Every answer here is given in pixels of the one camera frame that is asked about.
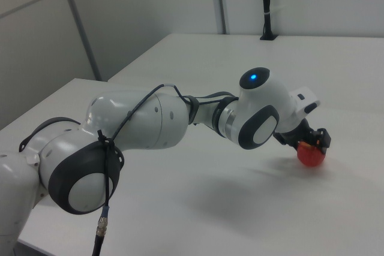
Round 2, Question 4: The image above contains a red apple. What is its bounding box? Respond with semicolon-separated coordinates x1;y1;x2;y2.
295;141;327;168

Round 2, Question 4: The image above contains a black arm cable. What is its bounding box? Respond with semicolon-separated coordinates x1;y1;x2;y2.
91;83;199;256

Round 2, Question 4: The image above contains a grey partition frame post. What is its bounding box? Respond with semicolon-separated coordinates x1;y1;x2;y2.
56;0;103;82
213;0;227;35

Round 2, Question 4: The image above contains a black clamped mounting pole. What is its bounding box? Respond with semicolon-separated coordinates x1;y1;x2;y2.
259;0;278;41

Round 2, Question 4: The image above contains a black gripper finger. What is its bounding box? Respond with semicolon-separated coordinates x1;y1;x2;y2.
275;131;301;149
311;128;332;156

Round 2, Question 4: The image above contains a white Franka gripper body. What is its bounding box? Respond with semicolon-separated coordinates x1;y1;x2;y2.
287;86;321;142

